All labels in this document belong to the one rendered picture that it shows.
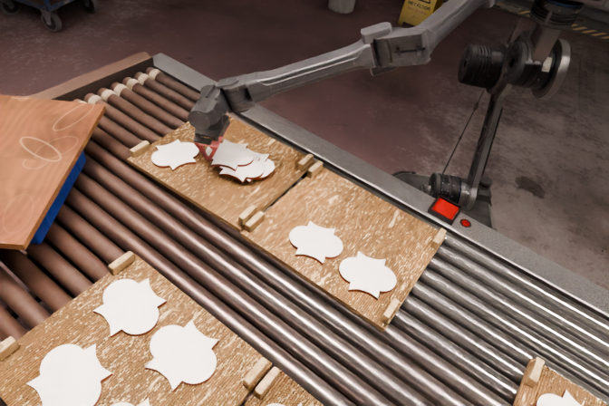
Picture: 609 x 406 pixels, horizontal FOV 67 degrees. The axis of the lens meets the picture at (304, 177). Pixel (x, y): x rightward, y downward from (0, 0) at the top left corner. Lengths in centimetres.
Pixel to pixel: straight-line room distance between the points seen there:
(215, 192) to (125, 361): 48
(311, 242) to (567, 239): 206
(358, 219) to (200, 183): 44
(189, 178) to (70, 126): 33
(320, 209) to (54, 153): 68
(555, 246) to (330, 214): 187
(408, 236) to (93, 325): 76
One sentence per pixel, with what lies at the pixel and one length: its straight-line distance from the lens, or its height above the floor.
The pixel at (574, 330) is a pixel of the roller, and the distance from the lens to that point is 129.
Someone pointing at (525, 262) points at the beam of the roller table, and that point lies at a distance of 135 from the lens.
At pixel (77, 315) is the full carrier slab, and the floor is 94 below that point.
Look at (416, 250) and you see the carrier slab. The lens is 121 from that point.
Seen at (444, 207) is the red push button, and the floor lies 93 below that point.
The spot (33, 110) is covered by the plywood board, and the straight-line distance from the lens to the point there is 144.
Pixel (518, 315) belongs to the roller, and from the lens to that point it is 123.
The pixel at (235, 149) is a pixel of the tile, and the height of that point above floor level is 98.
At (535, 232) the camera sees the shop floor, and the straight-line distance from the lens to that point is 290.
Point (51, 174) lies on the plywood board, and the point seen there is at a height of 104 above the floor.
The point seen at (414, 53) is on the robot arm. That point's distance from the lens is 111.
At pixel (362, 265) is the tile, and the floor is 95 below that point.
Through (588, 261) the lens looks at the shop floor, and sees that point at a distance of 293.
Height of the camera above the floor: 182
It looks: 42 degrees down
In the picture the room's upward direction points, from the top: 9 degrees clockwise
